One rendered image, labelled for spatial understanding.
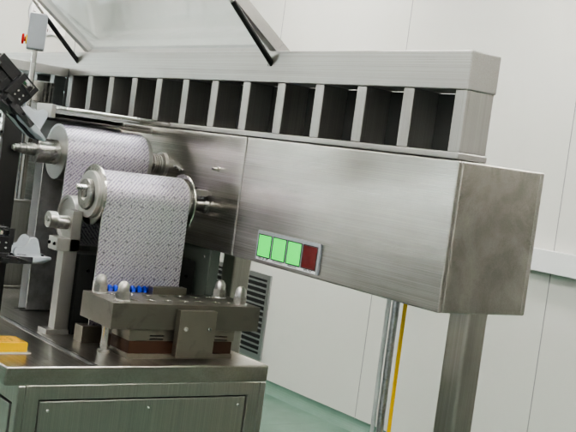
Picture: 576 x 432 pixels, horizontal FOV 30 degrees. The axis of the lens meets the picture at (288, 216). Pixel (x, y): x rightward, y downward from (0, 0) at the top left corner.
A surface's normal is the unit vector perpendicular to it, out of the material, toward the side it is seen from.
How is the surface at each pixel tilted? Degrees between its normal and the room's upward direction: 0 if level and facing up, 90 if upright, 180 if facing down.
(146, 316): 90
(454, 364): 90
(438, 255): 90
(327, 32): 90
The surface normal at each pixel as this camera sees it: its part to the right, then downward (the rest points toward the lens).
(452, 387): -0.80, -0.07
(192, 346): 0.58, 0.12
